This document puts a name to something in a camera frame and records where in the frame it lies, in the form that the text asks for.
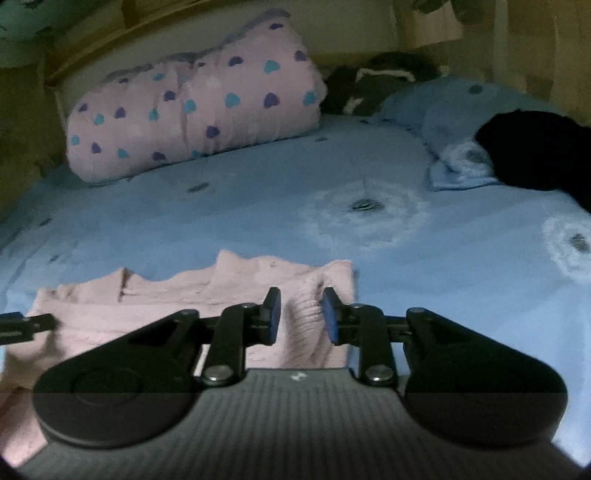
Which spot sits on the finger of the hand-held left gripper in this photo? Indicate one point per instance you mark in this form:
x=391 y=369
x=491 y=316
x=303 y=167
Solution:
x=25 y=328

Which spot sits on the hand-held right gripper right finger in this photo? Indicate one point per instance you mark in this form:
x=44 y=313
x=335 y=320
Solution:
x=329 y=318

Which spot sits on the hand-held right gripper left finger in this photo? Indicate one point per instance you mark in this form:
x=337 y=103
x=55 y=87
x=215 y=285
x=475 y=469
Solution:
x=274 y=316

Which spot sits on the pink knitted cardigan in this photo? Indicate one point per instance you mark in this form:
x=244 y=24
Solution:
x=161 y=297

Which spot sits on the blue floral bed sheet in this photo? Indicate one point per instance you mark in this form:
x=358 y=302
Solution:
x=258 y=217

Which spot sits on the pink heart print quilt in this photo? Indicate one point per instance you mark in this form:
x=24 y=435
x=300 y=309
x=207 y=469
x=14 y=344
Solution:
x=203 y=101

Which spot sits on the dark garment with white trim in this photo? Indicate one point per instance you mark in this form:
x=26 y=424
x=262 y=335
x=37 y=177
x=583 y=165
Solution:
x=369 y=90

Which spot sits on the blue floral pillow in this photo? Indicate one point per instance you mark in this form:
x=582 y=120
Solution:
x=438 y=108

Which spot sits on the black cloth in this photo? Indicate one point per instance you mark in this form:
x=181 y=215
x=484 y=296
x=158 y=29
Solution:
x=540 y=147

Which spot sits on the teal printed cloth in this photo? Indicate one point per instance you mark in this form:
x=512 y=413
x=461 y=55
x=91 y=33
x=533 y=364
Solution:
x=21 y=27

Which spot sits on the wooden bed headboard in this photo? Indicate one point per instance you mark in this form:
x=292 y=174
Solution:
x=138 y=39

